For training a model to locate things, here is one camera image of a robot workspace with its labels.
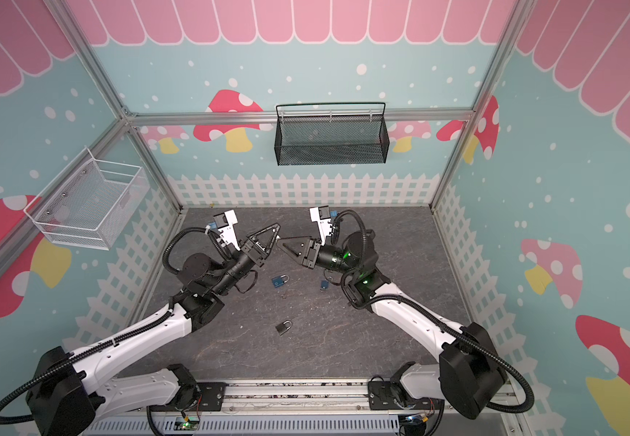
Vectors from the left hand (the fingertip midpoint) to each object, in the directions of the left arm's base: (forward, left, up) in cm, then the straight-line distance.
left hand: (283, 232), depth 64 cm
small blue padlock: (+6, -10, -37) cm, 39 cm away
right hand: (-4, +1, -1) cm, 4 cm away
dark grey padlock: (-9, +3, -37) cm, 38 cm away
